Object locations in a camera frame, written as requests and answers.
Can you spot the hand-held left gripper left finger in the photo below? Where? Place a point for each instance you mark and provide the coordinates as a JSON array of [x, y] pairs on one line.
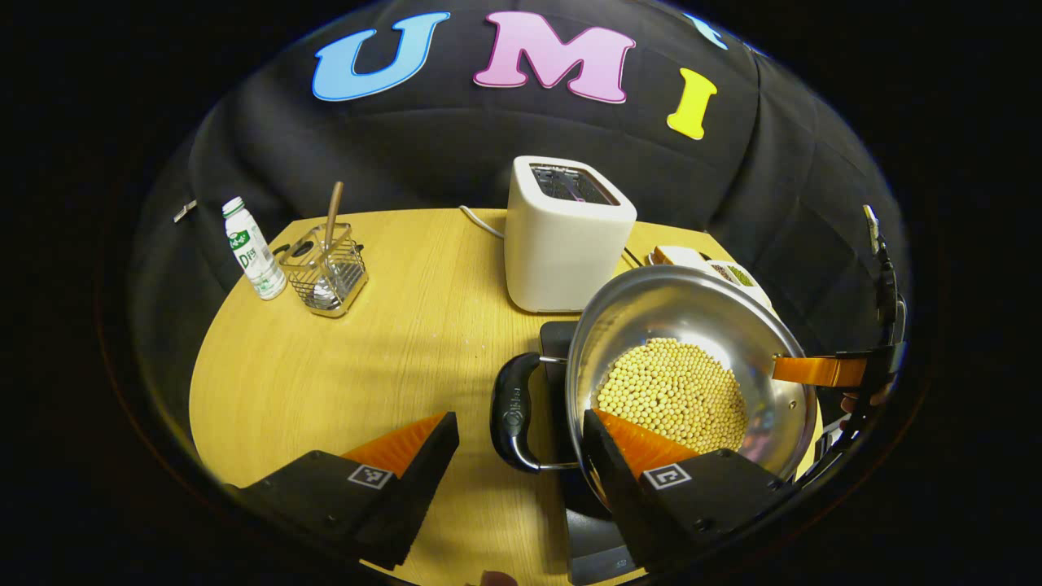
[[423, 484]]

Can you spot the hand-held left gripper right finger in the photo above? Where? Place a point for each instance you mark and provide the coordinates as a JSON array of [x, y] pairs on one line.
[[612, 488]]

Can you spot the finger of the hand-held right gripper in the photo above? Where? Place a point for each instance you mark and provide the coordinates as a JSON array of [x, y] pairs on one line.
[[818, 370], [871, 352]]

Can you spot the pile of soybeans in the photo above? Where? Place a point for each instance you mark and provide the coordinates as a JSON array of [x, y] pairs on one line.
[[672, 395]]

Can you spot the small white plate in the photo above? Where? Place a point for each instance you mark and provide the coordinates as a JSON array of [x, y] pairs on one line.
[[753, 285]]

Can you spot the sandwich with lettuce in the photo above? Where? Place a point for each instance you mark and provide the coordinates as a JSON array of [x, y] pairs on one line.
[[680, 256]]

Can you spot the white toaster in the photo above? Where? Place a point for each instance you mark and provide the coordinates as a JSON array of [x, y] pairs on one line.
[[566, 252]]

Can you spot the white plastic drink bottle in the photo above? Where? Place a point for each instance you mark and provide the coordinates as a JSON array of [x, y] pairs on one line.
[[254, 256]]

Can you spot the silver metal clip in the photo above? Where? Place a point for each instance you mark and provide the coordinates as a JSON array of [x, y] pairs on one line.
[[185, 211]]

